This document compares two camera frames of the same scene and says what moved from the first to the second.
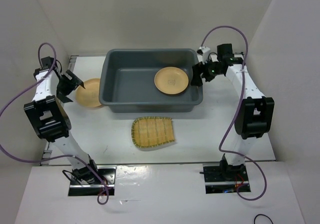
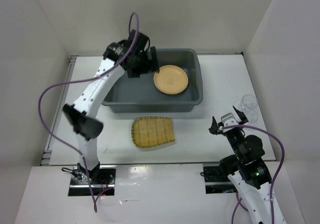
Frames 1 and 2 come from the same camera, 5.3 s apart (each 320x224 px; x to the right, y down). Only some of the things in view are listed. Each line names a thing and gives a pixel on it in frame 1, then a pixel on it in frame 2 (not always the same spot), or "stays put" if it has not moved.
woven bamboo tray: x=151 y=131 stays put
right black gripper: x=198 y=69 to x=241 y=115
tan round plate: x=171 y=80 stays put
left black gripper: x=61 y=94 to x=134 y=73
